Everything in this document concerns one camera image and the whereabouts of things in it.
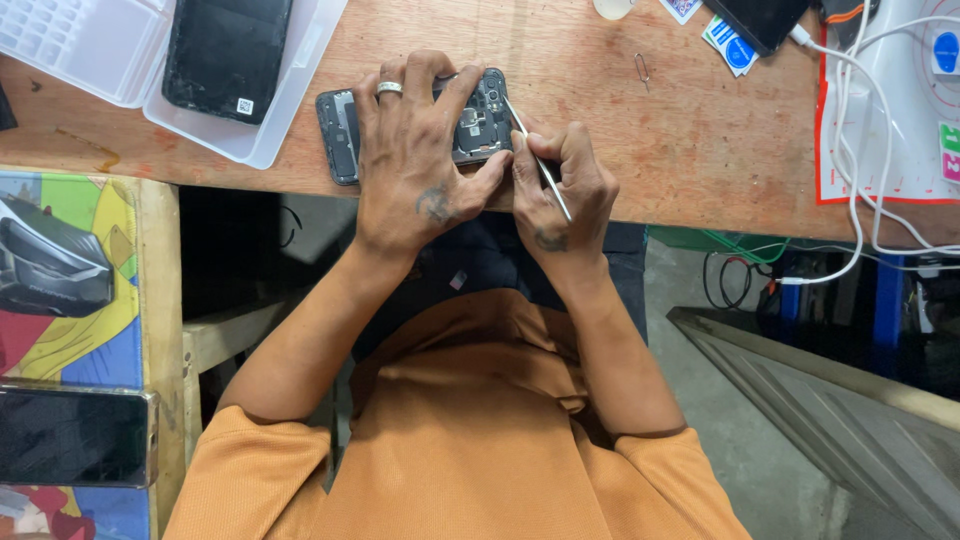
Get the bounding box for person's left hand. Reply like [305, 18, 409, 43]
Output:
[351, 50, 516, 257]

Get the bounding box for small patterned card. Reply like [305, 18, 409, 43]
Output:
[659, 0, 704, 27]

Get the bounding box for clear plastic organizer box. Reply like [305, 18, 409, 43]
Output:
[0, 0, 351, 171]

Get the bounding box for black phone back cover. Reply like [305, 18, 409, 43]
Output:
[160, 0, 294, 127]

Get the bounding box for white repair mat red edge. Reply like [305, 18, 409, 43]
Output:
[815, 0, 960, 206]

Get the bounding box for bundle of cables under table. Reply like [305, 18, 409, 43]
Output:
[701, 228, 960, 339]

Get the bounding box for black phone with cable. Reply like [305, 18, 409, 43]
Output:
[703, 0, 816, 58]

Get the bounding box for grey metal panel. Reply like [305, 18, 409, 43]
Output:
[666, 306, 960, 540]

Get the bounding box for colourful printed mouse pad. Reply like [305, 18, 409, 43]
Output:
[0, 170, 151, 540]

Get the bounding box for green and pink stickers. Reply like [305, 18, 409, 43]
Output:
[938, 122, 960, 186]

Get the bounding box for white charging cable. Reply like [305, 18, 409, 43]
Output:
[775, 0, 960, 288]

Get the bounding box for black smartphone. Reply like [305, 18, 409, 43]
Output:
[315, 67, 516, 187]

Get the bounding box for black and orange tool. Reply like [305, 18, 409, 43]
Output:
[819, 0, 875, 51]

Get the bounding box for white and blue wipe packets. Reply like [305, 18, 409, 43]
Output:
[700, 14, 761, 78]

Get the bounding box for blue round sticker packet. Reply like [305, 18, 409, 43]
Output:
[929, 30, 960, 77]

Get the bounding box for blue table leg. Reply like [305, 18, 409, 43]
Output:
[872, 253, 906, 378]

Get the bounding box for orange shirt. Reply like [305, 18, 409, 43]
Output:
[161, 288, 753, 540]

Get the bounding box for dark trousers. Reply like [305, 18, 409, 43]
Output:
[351, 213, 648, 361]

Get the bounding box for wooden stool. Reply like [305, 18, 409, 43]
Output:
[182, 298, 301, 451]

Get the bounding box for person's right hand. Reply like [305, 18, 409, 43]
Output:
[510, 112, 621, 265]

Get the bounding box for thin metal pry tool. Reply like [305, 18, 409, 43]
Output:
[500, 93, 574, 225]

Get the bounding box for black phone with gold frame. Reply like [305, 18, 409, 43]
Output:
[0, 384, 160, 490]

